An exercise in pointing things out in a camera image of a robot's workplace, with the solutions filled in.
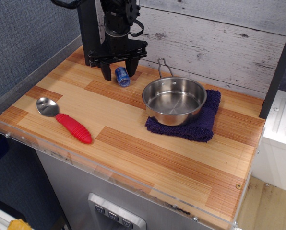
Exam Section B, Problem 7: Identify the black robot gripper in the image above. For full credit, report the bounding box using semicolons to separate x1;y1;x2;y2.
87;37;148;81

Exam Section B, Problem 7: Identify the blue plastic gum container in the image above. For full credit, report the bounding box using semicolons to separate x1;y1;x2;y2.
115;67;131;87

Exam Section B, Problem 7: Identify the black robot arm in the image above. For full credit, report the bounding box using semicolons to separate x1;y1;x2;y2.
88;0;148;81

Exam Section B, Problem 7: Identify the stainless steel saucepan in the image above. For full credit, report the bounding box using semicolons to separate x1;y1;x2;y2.
142;58;207;126

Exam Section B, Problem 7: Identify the dark purple folded cloth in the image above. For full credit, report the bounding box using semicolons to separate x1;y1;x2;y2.
145;90;221;142

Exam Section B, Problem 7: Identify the silver toy fridge cabinet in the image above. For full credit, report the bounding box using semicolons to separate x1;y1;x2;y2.
37;151;233;230

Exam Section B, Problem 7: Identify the silver dispenser button panel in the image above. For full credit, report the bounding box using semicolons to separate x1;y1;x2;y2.
88;193;147;230

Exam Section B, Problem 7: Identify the white metal side unit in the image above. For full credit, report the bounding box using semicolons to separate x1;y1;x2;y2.
252;90;286;190

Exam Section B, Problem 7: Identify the dark grey vertical post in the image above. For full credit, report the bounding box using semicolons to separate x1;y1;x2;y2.
77;0;101;66

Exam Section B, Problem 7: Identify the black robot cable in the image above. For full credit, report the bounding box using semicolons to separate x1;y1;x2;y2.
50;0;145;38

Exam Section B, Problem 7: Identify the red handled metal spoon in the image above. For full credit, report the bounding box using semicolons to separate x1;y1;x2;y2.
36;97;93;144

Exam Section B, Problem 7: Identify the dark right frame post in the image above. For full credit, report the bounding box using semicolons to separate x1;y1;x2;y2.
259;42;286;119

